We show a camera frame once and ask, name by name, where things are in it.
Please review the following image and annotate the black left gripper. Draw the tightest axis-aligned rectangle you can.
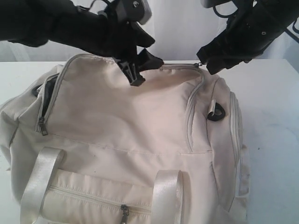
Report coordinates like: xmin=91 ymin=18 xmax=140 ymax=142
xmin=49 ymin=5 xmax=163 ymax=87

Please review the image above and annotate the cream white duffel bag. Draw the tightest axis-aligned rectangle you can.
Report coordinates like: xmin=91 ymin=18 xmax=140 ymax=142
xmin=0 ymin=55 xmax=250 ymax=224

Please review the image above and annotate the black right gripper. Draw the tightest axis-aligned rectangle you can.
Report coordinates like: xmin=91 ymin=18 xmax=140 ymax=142
xmin=196 ymin=0 xmax=299 ymax=75

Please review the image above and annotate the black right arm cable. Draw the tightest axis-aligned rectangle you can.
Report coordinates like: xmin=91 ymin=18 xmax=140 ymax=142
xmin=211 ymin=0 xmax=299 ymax=40

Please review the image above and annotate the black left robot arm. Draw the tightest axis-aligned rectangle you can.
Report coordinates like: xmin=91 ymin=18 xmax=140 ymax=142
xmin=0 ymin=0 xmax=164 ymax=86

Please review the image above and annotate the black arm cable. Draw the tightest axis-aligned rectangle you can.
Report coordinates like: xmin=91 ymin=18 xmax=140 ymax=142
xmin=211 ymin=0 xmax=299 ymax=40
xmin=79 ymin=0 xmax=113 ymax=17

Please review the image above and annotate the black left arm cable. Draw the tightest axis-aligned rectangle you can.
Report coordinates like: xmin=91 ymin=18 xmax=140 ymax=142
xmin=79 ymin=0 xmax=113 ymax=17

